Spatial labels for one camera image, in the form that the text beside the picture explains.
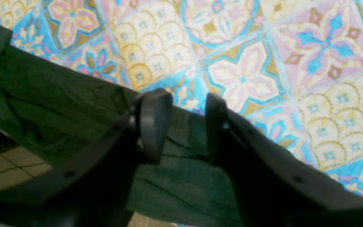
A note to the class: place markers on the patterned colourful table cloth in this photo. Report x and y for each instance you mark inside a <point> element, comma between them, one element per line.
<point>292,67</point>

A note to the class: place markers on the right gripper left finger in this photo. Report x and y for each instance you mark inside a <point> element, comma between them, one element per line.
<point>91,188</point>

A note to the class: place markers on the dark green long-sleeve shirt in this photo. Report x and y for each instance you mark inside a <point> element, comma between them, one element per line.
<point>55,112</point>

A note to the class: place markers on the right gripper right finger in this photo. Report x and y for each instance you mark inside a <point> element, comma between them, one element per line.
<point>271,186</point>

